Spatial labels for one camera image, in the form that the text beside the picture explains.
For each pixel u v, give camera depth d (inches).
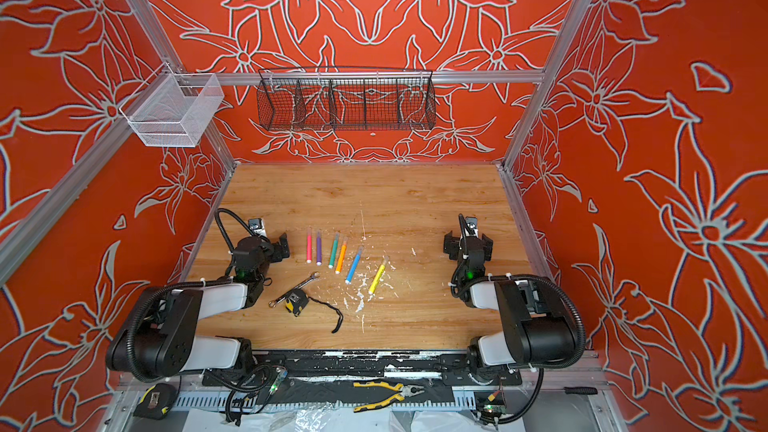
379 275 35.2
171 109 35.7
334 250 37.3
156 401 26.4
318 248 37.4
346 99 39.2
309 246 37.4
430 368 29.3
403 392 27.4
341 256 36.4
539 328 17.0
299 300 32.2
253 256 27.5
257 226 31.2
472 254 26.9
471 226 30.0
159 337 16.8
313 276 35.3
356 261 36.3
